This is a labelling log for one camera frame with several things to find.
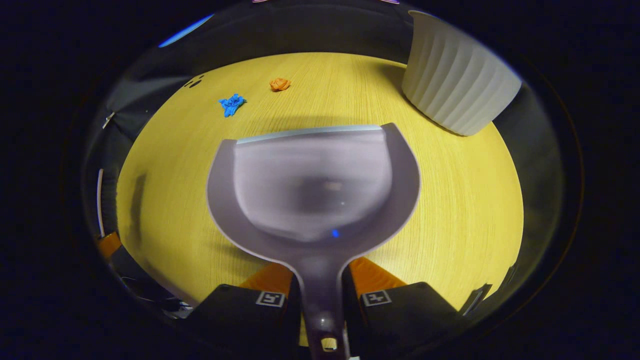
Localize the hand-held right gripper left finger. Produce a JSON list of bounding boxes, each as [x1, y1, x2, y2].
[[190, 262, 303, 351]]

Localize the white ribbed garbage bin cup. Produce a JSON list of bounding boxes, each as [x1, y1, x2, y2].
[[401, 10, 523, 137]]

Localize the blue paper trash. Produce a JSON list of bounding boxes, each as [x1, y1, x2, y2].
[[218, 93, 247, 118]]

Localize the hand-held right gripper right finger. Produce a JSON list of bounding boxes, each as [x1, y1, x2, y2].
[[342, 257, 466, 353]]

